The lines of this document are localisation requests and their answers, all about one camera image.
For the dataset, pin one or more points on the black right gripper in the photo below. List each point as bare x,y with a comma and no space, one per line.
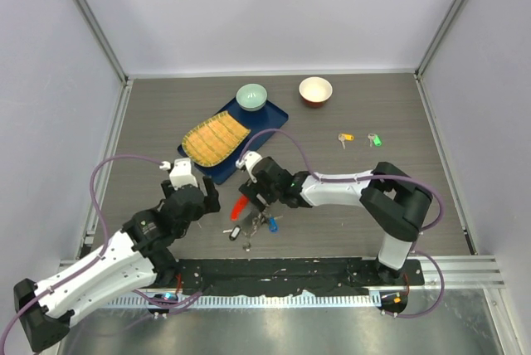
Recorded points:
253,189

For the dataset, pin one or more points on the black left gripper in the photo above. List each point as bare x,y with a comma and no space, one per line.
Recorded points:
211,204

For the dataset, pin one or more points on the keyring bunch with tags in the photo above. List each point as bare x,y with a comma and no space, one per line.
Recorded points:
248,220

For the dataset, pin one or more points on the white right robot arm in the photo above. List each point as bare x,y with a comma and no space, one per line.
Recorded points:
396,202

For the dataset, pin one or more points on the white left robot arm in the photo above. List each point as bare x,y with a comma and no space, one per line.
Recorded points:
136,256

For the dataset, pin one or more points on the woven bamboo plate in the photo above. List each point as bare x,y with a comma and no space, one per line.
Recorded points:
214,140

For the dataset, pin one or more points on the key with yellow tag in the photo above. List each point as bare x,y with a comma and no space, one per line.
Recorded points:
344,138

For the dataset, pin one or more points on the light green bowl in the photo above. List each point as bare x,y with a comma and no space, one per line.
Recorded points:
251,97

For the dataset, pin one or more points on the red bowl white inside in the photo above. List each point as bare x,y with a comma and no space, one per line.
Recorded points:
315,91

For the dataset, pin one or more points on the key with green tag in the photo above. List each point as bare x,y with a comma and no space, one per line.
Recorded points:
374,140

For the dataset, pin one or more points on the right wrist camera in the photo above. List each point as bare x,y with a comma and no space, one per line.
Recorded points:
249,160

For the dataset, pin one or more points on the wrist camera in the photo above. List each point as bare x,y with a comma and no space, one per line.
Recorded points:
249,160
180,173

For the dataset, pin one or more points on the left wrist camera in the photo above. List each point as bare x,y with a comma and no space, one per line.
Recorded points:
180,173

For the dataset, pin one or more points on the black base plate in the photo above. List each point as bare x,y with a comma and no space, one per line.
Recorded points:
292,276

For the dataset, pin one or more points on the white slotted cable duct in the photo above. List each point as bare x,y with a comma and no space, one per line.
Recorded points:
303,301

